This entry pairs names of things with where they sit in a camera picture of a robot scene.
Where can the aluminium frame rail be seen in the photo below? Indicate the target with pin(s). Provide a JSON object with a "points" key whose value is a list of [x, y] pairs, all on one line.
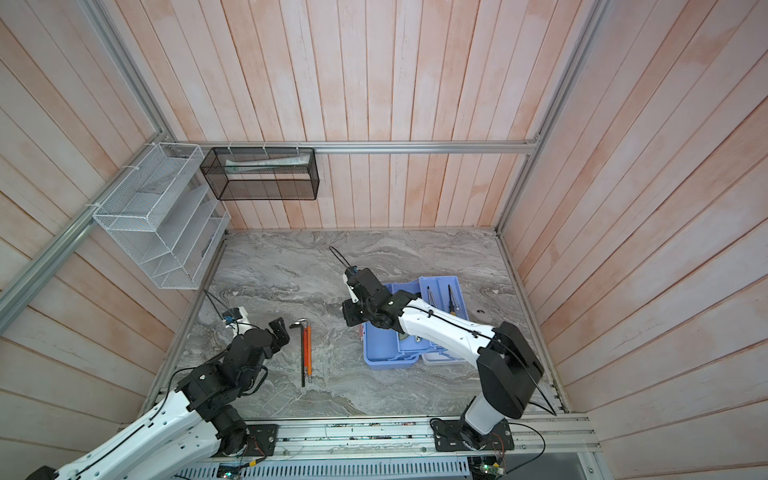
{"points": [[36, 274]]}

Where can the blue tool box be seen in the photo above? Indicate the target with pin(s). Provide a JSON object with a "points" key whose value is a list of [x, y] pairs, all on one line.
{"points": [[384, 350]]}

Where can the black wire mesh basket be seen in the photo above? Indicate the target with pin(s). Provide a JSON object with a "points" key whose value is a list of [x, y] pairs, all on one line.
{"points": [[262, 173]]}

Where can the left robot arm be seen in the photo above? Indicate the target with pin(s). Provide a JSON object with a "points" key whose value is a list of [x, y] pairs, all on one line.
{"points": [[194, 421]]}

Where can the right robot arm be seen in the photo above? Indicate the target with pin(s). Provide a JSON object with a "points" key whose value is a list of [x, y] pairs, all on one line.
{"points": [[508, 369]]}

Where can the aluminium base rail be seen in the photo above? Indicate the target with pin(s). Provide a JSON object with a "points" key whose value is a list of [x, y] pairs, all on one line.
{"points": [[388, 447]]}

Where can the black handle screwdriver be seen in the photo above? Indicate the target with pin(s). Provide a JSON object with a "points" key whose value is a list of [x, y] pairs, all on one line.
{"points": [[431, 299]]}

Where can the red screwdriver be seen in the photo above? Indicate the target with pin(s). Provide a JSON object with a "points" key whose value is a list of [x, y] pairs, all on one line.
{"points": [[303, 343]]}

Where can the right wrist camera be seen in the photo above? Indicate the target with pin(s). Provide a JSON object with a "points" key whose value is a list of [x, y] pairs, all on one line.
{"points": [[363, 285]]}

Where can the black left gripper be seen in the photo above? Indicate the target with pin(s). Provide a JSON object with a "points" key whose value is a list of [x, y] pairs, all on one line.
{"points": [[282, 333]]}

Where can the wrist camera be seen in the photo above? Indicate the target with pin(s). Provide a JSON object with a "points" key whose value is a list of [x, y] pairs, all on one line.
{"points": [[235, 316], [363, 285]]}

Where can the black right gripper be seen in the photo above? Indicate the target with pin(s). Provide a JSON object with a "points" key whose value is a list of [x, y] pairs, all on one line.
{"points": [[350, 313]]}

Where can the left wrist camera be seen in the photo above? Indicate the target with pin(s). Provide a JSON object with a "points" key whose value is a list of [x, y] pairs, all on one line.
{"points": [[235, 316]]}

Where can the black hex key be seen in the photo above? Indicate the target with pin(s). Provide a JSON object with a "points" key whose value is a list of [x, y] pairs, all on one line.
{"points": [[302, 325]]}

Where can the orange screwdriver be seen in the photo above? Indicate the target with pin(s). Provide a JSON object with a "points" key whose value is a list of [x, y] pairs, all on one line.
{"points": [[308, 351]]}

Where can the white wire mesh shelf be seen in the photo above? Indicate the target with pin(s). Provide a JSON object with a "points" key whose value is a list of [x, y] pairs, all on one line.
{"points": [[166, 222]]}

